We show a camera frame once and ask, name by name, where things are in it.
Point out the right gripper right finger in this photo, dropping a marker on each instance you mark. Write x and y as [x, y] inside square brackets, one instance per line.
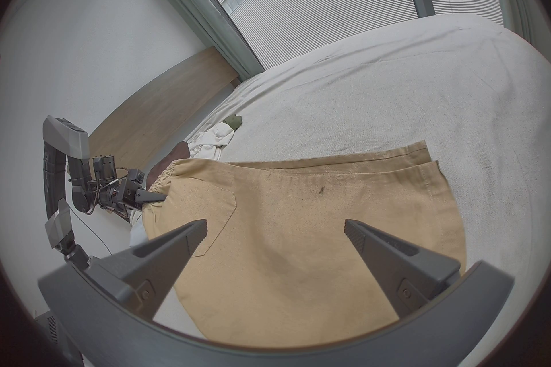
[400, 270]

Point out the white garment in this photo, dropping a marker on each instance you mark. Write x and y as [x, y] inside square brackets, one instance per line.
[211, 141]

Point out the tan shorts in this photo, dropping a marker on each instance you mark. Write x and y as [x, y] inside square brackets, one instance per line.
[301, 249]

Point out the green garment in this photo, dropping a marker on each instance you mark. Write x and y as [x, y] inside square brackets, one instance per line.
[234, 121]

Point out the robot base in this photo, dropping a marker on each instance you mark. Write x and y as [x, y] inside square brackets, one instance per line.
[58, 227]

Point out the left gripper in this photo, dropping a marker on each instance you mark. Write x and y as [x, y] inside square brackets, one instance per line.
[130, 196]

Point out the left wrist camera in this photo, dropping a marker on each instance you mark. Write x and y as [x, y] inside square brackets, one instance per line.
[135, 177]

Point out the dark brown garment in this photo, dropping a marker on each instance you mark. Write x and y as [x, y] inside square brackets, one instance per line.
[165, 163]

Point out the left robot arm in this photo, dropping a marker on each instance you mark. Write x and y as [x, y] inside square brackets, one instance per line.
[69, 137]

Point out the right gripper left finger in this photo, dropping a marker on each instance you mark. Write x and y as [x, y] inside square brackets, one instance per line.
[159, 266]

